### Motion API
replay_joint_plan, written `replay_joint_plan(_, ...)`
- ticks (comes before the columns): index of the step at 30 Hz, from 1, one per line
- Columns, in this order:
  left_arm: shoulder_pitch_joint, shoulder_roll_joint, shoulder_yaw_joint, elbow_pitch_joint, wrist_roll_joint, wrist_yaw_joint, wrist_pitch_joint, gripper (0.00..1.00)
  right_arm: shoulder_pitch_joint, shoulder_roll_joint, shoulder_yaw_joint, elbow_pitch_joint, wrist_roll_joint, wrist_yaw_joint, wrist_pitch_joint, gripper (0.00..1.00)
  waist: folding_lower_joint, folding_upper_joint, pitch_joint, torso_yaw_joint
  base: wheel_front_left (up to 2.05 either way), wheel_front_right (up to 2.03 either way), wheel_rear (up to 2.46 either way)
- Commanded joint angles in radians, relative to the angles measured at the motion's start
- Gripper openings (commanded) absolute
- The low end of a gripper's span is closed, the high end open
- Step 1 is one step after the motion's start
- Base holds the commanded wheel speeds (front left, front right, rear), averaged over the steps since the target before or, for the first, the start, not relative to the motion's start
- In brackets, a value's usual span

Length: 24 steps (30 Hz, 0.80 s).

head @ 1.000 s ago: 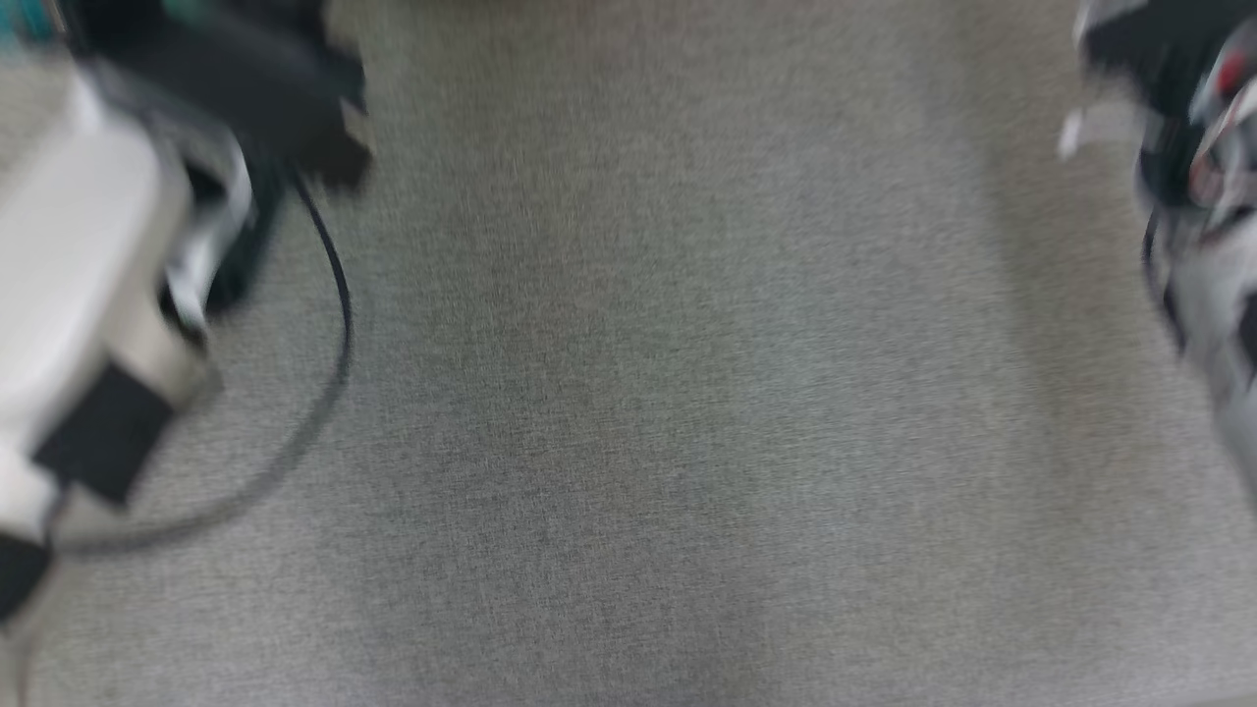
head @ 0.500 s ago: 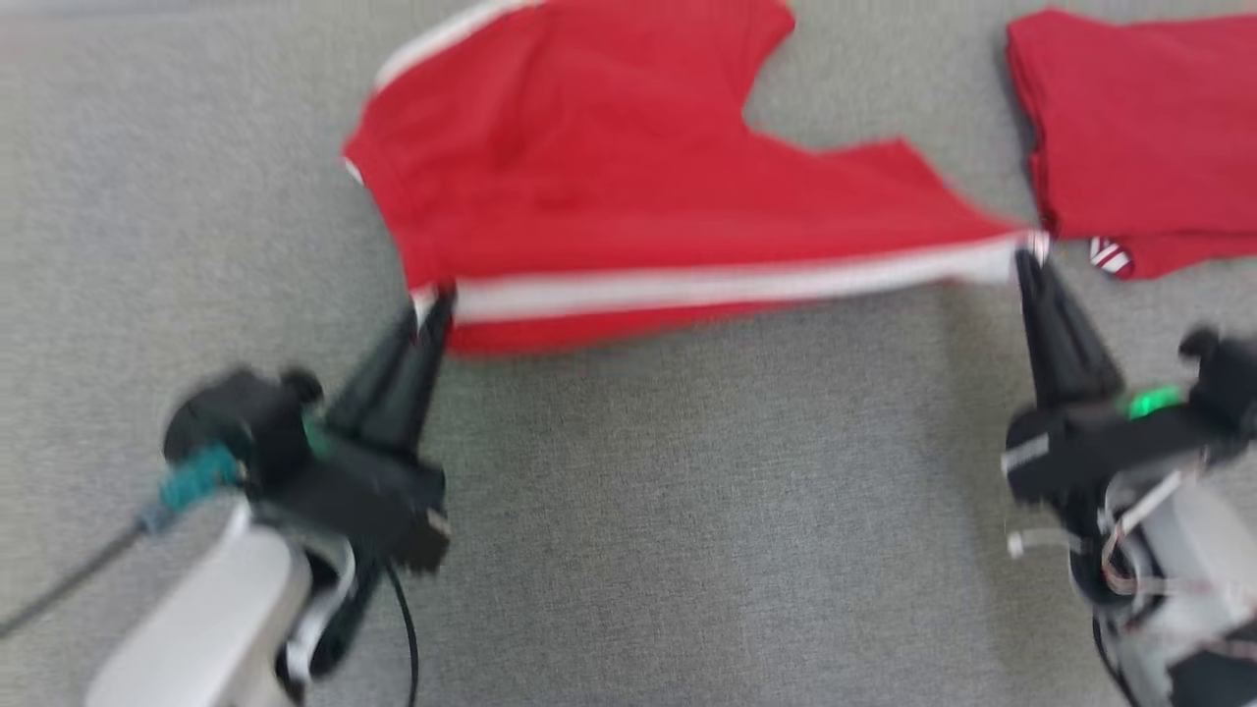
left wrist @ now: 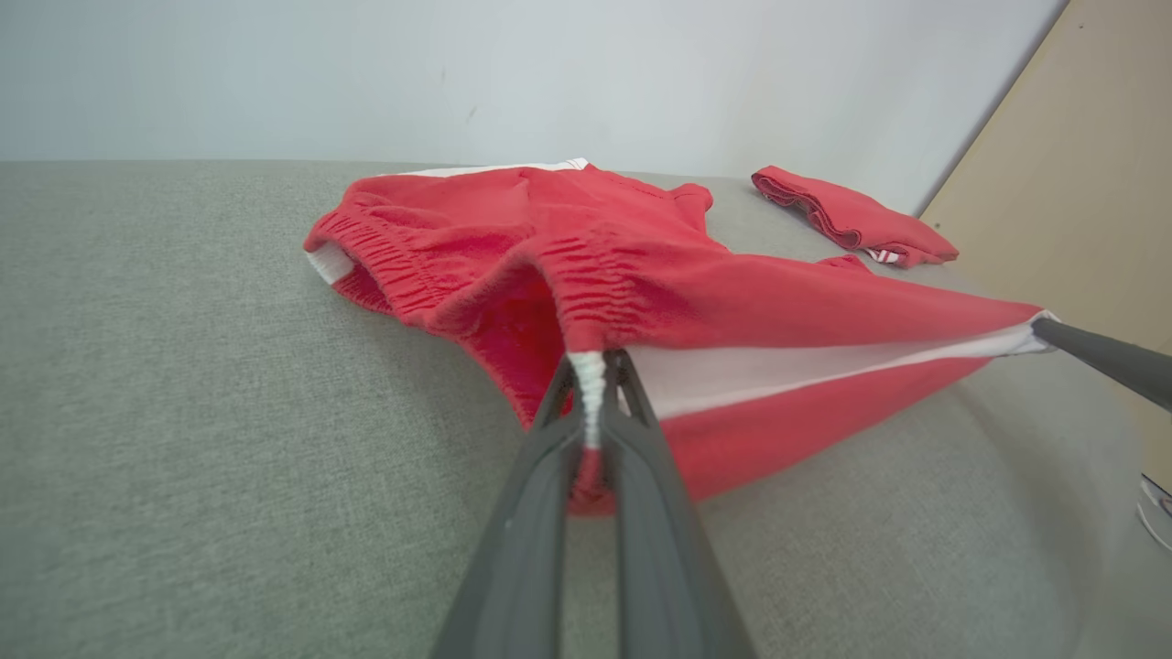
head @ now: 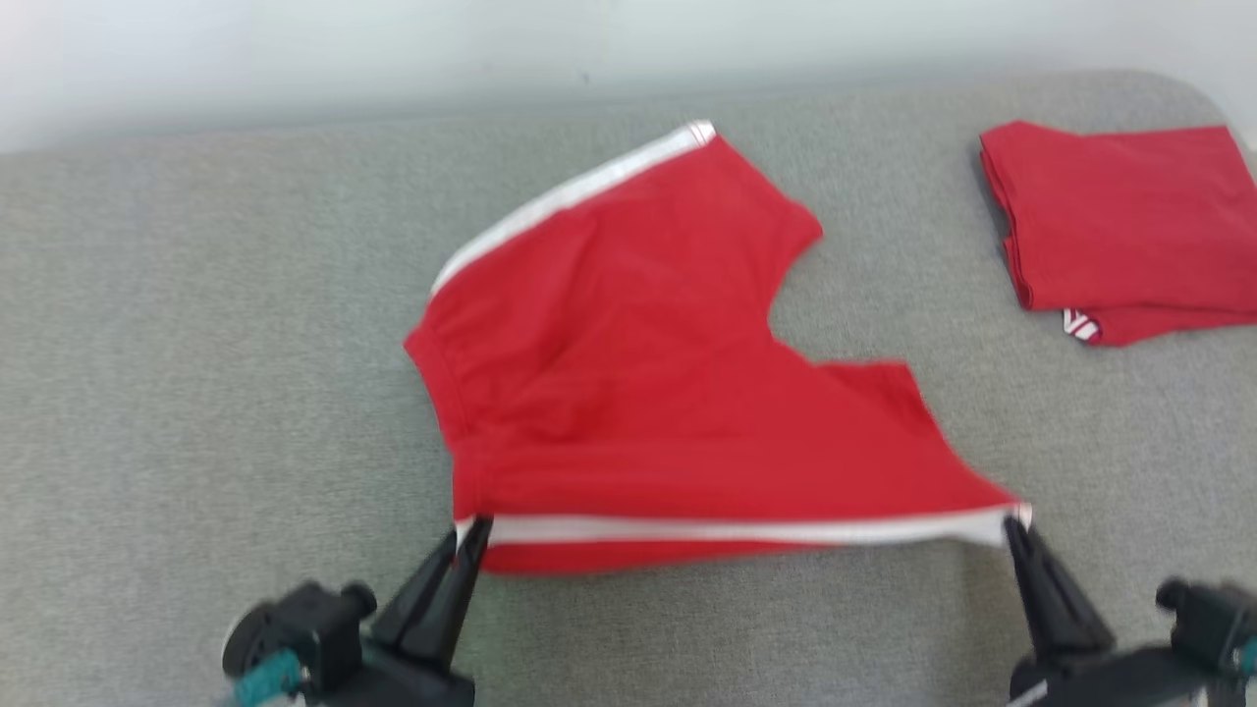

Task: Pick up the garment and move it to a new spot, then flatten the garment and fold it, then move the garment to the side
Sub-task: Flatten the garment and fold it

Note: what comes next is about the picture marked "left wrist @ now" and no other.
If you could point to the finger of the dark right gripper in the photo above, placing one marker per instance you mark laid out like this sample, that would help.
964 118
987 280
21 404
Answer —
1117 361

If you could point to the white rounded plastic object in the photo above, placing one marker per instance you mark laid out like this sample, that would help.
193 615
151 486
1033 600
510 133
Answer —
1158 513

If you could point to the red shorts white trim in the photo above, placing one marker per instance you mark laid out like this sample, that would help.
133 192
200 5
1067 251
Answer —
732 293

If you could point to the red white basketball jersey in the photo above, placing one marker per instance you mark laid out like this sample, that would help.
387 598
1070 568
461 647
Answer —
861 220

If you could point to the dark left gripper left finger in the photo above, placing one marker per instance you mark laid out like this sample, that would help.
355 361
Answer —
526 549

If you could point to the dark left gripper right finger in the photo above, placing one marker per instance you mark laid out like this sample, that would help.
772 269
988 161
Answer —
659 567

